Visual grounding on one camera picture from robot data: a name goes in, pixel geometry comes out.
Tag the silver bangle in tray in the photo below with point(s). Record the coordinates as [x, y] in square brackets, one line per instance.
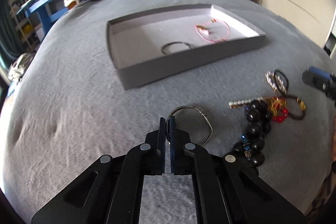
[175, 47]

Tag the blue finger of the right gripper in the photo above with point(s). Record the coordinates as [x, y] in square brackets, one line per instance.
[320, 80]

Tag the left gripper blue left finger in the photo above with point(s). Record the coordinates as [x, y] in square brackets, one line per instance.
[161, 145]

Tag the round pearl hair clip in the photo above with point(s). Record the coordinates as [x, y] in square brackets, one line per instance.
[276, 83]

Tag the silver bangle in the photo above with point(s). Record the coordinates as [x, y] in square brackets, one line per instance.
[194, 119]
[175, 47]

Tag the grey cardboard tray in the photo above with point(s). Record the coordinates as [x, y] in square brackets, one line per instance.
[154, 44]

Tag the straight pearl hair clip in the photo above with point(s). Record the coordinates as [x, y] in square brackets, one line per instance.
[238, 103]

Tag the white shoes on floor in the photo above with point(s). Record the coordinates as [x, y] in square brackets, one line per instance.
[19, 67]

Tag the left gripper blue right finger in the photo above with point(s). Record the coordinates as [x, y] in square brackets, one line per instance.
[172, 132]

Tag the blue desk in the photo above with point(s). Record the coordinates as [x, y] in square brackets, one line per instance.
[46, 18]

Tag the grey bed cover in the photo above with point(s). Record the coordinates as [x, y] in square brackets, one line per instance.
[70, 107]

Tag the white shelf rack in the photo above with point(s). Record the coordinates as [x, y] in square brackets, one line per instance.
[23, 26]

